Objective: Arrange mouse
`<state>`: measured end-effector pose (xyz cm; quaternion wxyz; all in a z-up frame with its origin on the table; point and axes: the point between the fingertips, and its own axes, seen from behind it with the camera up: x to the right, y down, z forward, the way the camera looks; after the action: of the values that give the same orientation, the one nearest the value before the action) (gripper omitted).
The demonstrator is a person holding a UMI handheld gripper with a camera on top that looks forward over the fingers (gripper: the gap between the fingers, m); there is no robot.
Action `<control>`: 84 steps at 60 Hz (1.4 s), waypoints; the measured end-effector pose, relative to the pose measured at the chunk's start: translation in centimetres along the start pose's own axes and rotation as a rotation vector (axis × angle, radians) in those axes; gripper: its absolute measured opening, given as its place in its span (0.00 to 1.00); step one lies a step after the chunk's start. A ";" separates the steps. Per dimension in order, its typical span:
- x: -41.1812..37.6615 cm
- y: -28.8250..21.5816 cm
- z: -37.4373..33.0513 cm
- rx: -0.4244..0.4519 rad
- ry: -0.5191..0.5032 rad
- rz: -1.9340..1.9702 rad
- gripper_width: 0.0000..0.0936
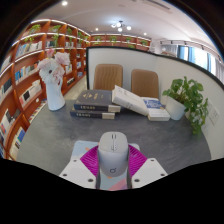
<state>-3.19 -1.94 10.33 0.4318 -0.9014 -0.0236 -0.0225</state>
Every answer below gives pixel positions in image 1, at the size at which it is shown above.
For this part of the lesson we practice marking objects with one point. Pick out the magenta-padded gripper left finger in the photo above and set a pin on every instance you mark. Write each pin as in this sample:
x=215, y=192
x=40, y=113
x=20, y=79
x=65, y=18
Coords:
x=75, y=172

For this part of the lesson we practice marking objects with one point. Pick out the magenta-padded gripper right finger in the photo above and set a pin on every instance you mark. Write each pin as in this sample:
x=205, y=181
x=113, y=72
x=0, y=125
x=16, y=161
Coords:
x=150, y=171

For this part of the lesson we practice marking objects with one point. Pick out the light grey computer mouse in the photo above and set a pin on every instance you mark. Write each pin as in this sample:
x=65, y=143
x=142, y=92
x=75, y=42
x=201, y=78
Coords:
x=113, y=156

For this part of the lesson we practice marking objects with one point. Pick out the thick dark hardcover book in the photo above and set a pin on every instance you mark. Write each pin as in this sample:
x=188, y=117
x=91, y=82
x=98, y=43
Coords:
x=95, y=98
x=88, y=114

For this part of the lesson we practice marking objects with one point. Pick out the white book with blue cover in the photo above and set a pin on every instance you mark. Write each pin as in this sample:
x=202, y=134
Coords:
x=156, y=110

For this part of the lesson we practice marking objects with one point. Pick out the thick white book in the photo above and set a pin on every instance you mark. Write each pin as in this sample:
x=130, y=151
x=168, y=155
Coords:
x=130, y=100

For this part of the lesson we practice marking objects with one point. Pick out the white ceramic pitcher vase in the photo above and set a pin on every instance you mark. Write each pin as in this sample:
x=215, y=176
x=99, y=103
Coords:
x=55, y=98

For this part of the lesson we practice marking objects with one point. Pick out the green plant in white pot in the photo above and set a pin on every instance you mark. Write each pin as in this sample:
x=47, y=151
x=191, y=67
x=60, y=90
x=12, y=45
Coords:
x=186, y=96

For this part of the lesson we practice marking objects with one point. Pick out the brown upholstered chair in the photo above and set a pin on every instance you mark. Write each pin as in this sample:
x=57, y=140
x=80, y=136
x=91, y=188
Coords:
x=145, y=83
x=107, y=76

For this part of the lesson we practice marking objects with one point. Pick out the pink and white flower bouquet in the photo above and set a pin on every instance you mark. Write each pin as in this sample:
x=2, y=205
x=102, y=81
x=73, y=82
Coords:
x=53, y=68

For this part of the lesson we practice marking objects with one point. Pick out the orange wooden bookshelf unit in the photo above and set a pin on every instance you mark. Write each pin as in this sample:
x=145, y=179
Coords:
x=23, y=76

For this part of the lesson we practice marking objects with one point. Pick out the window with grey curtains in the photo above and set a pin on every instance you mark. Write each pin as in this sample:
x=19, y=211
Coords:
x=200, y=56

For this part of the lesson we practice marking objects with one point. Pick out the cluster of ceiling lights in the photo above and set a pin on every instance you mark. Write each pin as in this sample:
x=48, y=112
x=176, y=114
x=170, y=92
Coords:
x=120, y=25

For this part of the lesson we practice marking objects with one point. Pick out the ceiling air conditioner vent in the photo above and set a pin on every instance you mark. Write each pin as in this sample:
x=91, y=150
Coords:
x=153, y=5

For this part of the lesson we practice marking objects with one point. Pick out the white wall socket plate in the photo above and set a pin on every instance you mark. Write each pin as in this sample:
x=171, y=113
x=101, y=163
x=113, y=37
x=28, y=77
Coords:
x=214, y=113

